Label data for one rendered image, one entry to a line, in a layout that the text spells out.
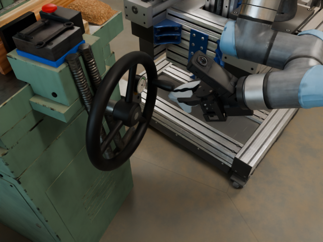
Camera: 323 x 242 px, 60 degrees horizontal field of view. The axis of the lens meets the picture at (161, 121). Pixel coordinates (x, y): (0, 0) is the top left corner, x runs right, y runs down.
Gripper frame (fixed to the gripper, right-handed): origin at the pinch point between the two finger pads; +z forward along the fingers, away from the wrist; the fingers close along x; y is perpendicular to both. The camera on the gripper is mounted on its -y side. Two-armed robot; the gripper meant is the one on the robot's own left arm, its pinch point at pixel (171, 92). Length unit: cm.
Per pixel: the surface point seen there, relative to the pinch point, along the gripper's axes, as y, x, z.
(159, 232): 69, -12, 40
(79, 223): 31, -30, 44
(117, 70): -16.3, -12.9, -3.3
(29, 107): -17.2, -23.0, 16.9
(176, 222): 72, -5, 36
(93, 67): -17.5, -11.7, 4.2
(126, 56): -16.5, -8.5, -2.8
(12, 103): -20.6, -25.6, 14.9
